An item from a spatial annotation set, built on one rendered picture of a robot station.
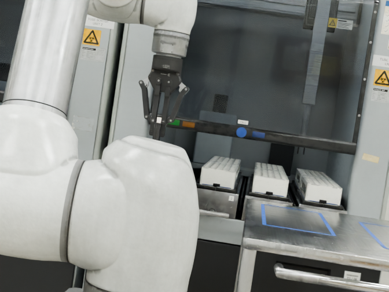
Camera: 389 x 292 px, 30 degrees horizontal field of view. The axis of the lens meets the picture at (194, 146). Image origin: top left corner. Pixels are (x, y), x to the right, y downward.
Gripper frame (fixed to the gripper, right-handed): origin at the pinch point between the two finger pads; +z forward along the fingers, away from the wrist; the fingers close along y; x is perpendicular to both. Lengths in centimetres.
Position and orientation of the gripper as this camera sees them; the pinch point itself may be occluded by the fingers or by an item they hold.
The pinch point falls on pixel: (156, 136)
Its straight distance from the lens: 182.4
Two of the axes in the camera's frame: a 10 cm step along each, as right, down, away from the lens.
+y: 9.8, 1.5, -0.8
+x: 0.9, -0.4, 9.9
